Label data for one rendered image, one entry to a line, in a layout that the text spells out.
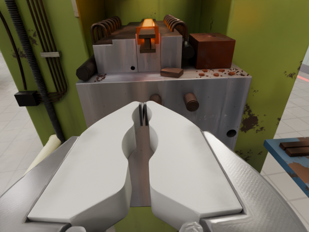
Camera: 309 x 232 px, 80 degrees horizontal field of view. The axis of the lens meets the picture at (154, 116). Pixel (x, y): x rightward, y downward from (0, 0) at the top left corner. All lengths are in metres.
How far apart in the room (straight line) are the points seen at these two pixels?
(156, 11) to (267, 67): 0.51
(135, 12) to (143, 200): 0.75
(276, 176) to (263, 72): 1.02
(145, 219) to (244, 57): 0.64
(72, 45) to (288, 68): 0.67
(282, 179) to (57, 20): 1.53
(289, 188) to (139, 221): 1.07
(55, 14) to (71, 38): 0.07
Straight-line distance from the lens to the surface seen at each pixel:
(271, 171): 1.62
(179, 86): 0.41
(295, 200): 1.52
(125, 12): 0.92
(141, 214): 0.74
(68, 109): 0.72
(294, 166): 0.54
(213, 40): 0.47
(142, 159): 0.53
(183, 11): 0.93
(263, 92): 0.74
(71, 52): 0.64
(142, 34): 0.34
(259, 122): 0.80
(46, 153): 0.73
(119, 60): 0.46
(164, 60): 0.45
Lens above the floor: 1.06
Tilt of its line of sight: 31 degrees down
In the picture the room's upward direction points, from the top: 2 degrees counter-clockwise
